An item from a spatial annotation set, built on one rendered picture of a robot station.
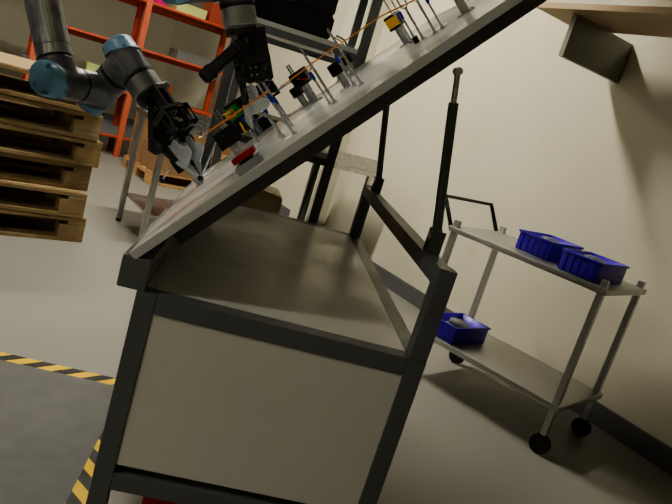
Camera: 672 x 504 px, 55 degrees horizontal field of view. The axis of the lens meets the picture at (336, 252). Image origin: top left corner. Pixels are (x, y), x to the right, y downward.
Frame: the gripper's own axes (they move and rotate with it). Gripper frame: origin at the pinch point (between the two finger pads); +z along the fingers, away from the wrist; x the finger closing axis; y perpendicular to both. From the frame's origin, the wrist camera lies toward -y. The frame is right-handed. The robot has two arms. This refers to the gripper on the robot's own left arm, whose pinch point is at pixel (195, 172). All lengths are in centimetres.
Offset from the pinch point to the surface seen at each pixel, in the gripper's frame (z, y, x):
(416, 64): 15, 52, 15
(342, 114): 14.8, 40.2, 4.5
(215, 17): -318, -353, 428
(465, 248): 52, -155, 287
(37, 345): -14, -152, 5
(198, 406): 44, -10, -24
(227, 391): 45.2, -5.5, -19.8
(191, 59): -294, -391, 395
